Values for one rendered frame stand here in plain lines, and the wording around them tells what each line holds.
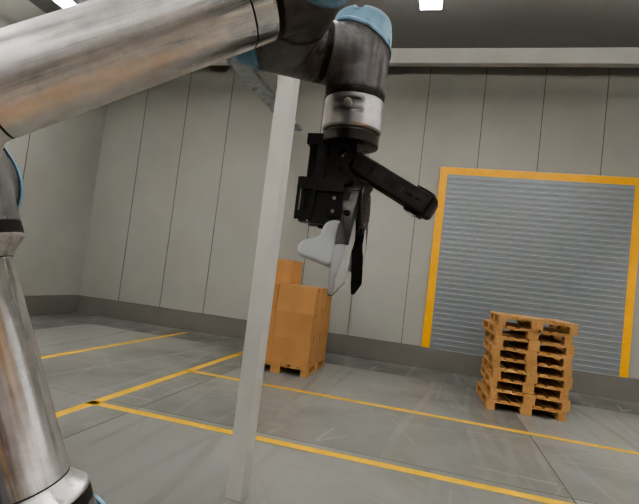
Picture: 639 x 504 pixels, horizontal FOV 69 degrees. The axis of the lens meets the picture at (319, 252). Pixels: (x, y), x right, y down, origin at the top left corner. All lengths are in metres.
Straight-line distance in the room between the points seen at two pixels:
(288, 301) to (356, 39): 6.63
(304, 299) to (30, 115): 6.71
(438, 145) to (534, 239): 2.62
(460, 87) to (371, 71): 9.78
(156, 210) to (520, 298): 8.10
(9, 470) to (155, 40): 0.42
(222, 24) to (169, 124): 11.43
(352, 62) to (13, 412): 0.52
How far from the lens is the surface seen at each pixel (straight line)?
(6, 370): 0.55
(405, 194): 0.55
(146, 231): 11.57
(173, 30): 0.43
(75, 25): 0.43
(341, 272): 0.50
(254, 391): 3.25
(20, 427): 0.56
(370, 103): 0.58
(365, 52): 0.60
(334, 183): 0.55
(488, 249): 9.47
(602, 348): 9.90
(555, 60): 10.11
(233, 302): 10.41
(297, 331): 7.12
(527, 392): 7.17
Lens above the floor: 1.54
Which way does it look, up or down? 3 degrees up
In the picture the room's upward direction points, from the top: 7 degrees clockwise
